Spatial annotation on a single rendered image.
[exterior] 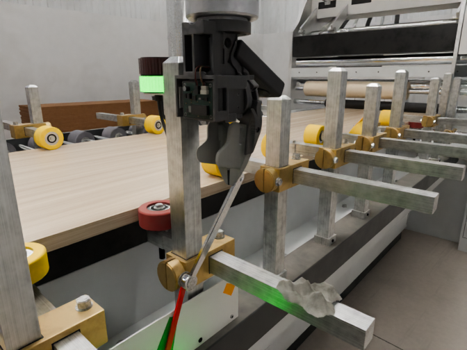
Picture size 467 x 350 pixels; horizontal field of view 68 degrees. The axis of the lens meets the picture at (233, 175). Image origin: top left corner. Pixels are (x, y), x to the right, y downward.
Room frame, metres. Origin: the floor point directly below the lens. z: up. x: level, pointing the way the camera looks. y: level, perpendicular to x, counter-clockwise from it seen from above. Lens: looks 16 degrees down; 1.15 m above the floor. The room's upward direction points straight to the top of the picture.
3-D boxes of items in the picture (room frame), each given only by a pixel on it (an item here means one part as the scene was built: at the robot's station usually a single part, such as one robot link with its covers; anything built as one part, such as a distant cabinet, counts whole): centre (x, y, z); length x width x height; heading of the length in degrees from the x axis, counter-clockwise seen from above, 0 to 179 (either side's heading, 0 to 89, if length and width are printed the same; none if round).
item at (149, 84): (0.54, 0.11, 1.14); 0.06 x 0.06 x 0.02
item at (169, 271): (0.53, 0.06, 0.85); 0.14 x 0.06 x 0.05; 138
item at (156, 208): (0.63, 0.14, 0.85); 0.08 x 0.08 x 0.11
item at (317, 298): (0.41, -0.10, 0.87); 0.09 x 0.07 x 0.02; 48
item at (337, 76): (0.89, -0.26, 0.93); 0.04 x 0.04 x 0.48; 48
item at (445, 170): (0.89, -0.31, 0.95); 0.50 x 0.04 x 0.04; 48
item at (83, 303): (0.38, 0.19, 0.87); 0.02 x 0.02 x 0.01
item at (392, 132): (1.28, -0.60, 0.95); 0.14 x 0.06 x 0.05; 138
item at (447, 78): (1.82, -1.08, 0.93); 0.04 x 0.04 x 0.48; 48
